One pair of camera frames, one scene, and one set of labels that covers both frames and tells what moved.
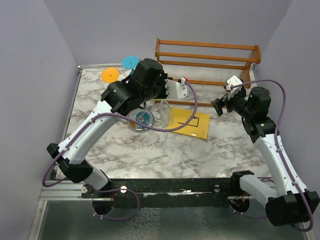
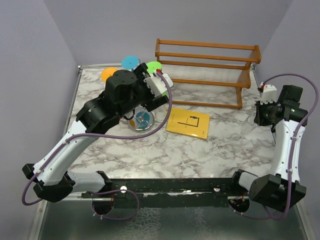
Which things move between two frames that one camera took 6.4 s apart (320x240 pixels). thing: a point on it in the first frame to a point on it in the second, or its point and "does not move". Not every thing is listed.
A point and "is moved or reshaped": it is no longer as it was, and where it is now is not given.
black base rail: x=170 y=193 does not move
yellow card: x=197 y=127 does not move
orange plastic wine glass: x=110 y=74 does not move
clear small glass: x=241 y=143 is moved or reshaped
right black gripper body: x=238 y=103 to x=265 y=112
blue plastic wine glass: x=130 y=62 does not move
